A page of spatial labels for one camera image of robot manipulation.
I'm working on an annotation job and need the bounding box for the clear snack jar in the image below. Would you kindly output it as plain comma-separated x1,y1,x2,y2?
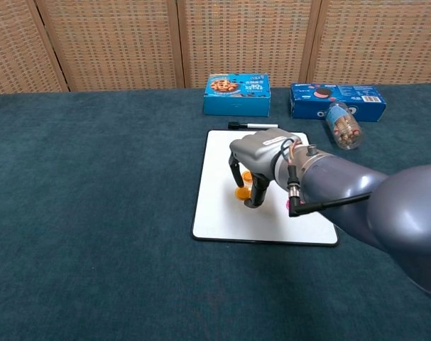
324,102,364,151

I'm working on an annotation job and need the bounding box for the dark blue Oreo box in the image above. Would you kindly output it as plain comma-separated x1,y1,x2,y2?
289,82,387,123

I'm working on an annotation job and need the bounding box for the white board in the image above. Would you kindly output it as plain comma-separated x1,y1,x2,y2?
191,129,339,247

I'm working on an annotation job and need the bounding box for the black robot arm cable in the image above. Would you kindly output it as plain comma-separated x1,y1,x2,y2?
288,165,374,217

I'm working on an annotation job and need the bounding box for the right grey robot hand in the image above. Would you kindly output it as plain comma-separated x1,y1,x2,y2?
228,127,305,210

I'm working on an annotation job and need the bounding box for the dark teal table cloth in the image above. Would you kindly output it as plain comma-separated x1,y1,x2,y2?
0,83,431,341

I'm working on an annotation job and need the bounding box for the light blue cookie box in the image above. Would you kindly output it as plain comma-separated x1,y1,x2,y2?
202,72,272,118

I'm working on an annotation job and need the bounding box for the woven bamboo folding screen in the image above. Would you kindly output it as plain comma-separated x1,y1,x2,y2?
0,0,431,97

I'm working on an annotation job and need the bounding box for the black and white marker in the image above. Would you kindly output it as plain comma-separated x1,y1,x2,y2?
227,121,280,131

